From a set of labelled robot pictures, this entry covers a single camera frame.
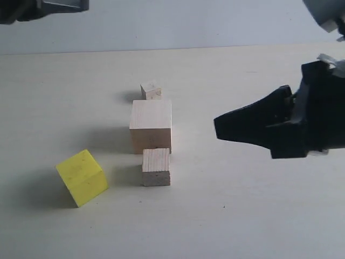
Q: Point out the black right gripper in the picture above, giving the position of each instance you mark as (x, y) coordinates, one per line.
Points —
(291, 125)

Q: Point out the large wooden cube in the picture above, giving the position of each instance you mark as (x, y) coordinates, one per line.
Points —
(151, 125)

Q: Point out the medium wooden cube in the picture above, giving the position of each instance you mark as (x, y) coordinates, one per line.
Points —
(156, 167)

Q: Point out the yellow cube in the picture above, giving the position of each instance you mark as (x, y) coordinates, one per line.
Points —
(83, 177)

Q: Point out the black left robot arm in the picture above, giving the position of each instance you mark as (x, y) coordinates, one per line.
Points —
(20, 10)

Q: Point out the small wooden cube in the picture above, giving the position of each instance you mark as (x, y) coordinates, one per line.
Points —
(151, 90)

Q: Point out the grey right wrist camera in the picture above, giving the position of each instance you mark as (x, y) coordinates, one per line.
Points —
(328, 14)

